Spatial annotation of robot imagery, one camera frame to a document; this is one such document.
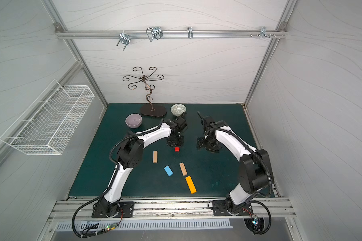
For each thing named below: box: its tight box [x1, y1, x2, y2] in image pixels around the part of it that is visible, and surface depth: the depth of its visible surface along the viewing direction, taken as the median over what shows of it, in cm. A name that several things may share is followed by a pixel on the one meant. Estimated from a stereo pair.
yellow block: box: [185, 175, 197, 195], surface depth 82 cm
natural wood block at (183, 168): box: [178, 162, 188, 177], surface depth 88 cm
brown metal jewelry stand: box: [122, 66, 167, 117], surface depth 101 cm
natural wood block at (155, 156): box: [152, 150, 158, 164], surface depth 92 cm
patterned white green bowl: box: [170, 103, 187, 117], surface depth 117 cm
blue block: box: [163, 164, 174, 178], surface depth 88 cm
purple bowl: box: [125, 113, 143, 129], surface depth 107 cm
